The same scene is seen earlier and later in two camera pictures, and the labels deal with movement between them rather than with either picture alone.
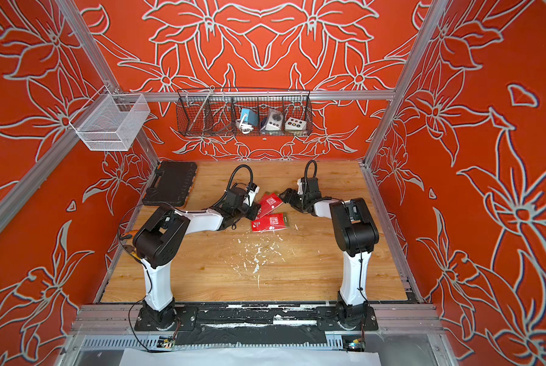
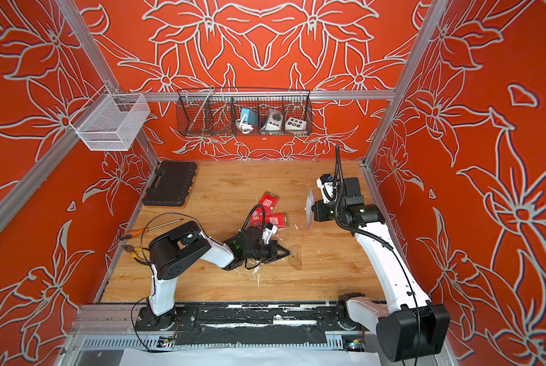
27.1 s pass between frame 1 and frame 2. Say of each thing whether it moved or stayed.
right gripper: moved
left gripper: moved
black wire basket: stayed
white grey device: stayed
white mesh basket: stayed
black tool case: stayed
